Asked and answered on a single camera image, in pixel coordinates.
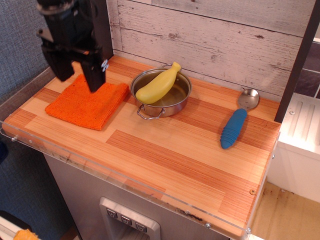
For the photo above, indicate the orange object bottom left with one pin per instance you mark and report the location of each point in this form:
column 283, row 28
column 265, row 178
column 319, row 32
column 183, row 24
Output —
column 25, row 234

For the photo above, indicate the orange towel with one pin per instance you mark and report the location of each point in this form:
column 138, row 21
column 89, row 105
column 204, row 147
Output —
column 79, row 106

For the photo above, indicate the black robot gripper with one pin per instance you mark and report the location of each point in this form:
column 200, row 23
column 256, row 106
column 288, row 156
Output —
column 70, row 36

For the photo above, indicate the yellow toy banana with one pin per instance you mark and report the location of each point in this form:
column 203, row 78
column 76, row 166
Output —
column 159, row 86

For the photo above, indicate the clear acrylic table guard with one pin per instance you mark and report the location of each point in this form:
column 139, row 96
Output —
column 179, row 159

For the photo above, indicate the steel dispenser panel with buttons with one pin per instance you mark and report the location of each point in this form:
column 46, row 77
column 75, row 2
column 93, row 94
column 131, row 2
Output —
column 122, row 223

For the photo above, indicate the blue-handled metal spoon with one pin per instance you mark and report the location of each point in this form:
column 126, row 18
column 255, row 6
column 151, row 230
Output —
column 248, row 100

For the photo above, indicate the small steel pot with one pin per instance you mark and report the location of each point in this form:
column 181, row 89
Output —
column 171, row 103

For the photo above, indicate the dark right shelf post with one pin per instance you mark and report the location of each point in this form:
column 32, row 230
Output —
column 301, row 57

